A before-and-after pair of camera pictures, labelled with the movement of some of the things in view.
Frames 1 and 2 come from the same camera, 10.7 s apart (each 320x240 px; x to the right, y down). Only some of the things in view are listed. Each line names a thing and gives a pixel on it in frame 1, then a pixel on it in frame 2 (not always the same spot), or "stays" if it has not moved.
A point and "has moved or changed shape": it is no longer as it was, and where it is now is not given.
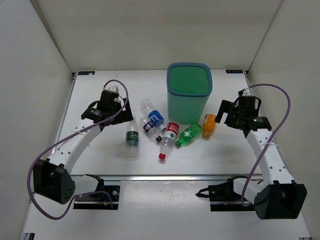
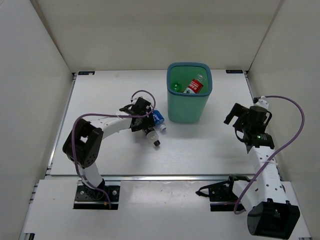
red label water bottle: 169,137 to 195,85
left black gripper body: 114,110 to 146,122
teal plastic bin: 189,86 stays
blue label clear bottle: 153,115 stays
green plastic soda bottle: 189,134 to 177,87
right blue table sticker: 234,71 stays
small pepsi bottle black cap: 152,131 has moved or changed shape
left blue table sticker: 86,72 stays
